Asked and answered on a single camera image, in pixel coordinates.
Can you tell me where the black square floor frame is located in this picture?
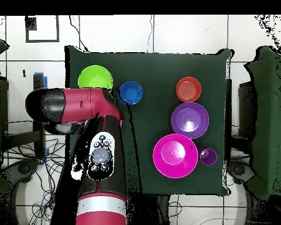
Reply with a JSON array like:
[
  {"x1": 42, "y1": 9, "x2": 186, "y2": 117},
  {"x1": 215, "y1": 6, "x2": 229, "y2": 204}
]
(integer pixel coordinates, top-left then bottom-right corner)
[{"x1": 25, "y1": 15, "x2": 60, "y2": 43}]

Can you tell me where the dark green tablecloth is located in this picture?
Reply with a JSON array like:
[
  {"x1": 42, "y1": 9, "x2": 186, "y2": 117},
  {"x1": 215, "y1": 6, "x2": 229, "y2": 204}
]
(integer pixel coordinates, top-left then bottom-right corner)
[{"x1": 64, "y1": 45, "x2": 232, "y2": 197}]

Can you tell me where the purple plastic bowl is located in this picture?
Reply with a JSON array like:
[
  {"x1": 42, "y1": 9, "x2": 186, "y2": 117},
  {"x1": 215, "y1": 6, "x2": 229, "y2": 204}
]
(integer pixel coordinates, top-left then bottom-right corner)
[{"x1": 170, "y1": 102, "x2": 210, "y2": 140}]

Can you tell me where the red plastic bowl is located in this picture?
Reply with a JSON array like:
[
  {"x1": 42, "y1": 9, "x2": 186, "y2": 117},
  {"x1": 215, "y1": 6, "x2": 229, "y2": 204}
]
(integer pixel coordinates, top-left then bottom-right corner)
[{"x1": 176, "y1": 76, "x2": 203, "y2": 103}]

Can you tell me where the black metal stand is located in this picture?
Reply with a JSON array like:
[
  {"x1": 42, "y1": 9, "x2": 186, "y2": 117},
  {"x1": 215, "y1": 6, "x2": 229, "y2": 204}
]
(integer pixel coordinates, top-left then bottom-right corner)
[{"x1": 2, "y1": 74, "x2": 46, "y2": 160}]

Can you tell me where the blue plastic bowl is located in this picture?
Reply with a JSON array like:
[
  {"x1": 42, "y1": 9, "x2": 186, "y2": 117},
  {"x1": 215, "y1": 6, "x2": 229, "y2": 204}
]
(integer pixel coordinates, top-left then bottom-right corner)
[{"x1": 118, "y1": 80, "x2": 144, "y2": 105}]

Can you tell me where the blue tape strip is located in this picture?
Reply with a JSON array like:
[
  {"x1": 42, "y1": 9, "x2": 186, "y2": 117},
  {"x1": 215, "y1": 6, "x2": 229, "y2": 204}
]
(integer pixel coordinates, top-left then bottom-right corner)
[{"x1": 34, "y1": 72, "x2": 48, "y2": 89}]

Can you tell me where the grey pedestal foot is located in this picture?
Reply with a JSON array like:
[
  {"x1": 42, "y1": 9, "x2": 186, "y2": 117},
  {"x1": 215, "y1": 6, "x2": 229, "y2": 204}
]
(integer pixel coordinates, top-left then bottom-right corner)
[
  {"x1": 0, "y1": 158, "x2": 40, "y2": 186},
  {"x1": 227, "y1": 161, "x2": 256, "y2": 186}
]

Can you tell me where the black cable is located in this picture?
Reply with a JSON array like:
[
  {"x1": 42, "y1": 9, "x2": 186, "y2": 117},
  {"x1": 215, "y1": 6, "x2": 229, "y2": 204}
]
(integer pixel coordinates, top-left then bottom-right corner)
[{"x1": 68, "y1": 15, "x2": 89, "y2": 52}]

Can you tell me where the tangle of black cables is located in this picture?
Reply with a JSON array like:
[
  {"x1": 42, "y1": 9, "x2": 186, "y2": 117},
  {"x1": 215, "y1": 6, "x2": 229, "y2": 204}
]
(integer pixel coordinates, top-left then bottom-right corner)
[{"x1": 2, "y1": 138, "x2": 68, "y2": 225}]

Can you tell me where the thin grey cable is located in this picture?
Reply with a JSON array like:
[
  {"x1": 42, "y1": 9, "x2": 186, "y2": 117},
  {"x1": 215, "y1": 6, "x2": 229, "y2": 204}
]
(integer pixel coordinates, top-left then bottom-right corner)
[{"x1": 146, "y1": 15, "x2": 155, "y2": 53}]

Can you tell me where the purple plastic cup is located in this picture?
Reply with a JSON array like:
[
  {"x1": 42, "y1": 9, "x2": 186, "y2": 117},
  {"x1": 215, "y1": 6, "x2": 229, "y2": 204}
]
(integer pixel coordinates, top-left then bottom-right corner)
[{"x1": 198, "y1": 148, "x2": 218, "y2": 166}]

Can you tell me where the large lime green bowl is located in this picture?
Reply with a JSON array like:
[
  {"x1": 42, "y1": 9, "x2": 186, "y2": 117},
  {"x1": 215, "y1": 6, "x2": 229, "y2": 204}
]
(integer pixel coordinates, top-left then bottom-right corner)
[{"x1": 77, "y1": 64, "x2": 114, "y2": 90}]

